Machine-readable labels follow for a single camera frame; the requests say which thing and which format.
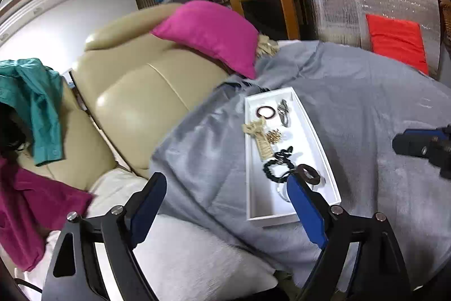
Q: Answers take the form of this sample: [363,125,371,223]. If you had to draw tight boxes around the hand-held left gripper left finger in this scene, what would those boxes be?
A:
[41,172,168,301]

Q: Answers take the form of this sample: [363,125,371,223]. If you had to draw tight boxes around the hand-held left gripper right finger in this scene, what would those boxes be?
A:
[286,172,414,301]

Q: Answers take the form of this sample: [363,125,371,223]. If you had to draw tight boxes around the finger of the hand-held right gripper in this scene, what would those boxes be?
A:
[392,125,451,179]

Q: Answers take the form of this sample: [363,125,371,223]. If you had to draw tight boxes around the silver bangle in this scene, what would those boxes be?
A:
[275,183,294,203]

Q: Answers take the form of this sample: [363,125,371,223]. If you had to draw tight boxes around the white tray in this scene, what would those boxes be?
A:
[243,86,342,228]

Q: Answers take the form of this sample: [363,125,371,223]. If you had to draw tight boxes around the black beaded bracelet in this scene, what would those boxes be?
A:
[262,158,297,186]

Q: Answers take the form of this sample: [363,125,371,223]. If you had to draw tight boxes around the red ring bracelet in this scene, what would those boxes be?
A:
[256,105,276,119]

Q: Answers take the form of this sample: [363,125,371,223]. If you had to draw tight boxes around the gold bead jewelry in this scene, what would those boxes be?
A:
[264,129,283,144]

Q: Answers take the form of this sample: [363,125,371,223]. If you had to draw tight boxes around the white fluffy blanket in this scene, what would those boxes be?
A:
[21,166,280,301]

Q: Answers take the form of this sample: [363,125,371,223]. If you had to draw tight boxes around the grey blanket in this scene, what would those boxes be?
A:
[149,40,451,292]

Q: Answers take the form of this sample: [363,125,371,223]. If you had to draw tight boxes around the beige macrame ornament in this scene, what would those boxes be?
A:
[241,118,274,161]

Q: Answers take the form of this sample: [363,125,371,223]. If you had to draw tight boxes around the beige leather sofa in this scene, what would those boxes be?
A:
[14,3,234,189]

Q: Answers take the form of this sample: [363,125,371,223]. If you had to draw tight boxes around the red cushion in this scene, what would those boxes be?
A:
[365,14,430,75]

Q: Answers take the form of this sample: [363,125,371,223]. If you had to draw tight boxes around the magenta cloth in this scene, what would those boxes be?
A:
[0,156,94,272]

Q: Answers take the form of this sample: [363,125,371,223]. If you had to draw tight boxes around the dark blue cloth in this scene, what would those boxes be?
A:
[213,78,271,94]

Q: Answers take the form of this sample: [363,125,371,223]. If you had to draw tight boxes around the teal shirt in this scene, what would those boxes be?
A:
[0,57,66,167]

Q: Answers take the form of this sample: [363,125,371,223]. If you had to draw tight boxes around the silver insulating mat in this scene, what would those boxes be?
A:
[302,0,443,76]

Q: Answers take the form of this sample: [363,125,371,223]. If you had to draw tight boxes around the beige lace cloth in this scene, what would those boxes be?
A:
[255,34,281,59]

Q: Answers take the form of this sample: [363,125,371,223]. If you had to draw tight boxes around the magenta cushion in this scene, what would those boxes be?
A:
[150,0,260,80]

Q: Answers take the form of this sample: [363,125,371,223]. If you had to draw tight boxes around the black cord ornament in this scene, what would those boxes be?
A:
[273,145,295,164]

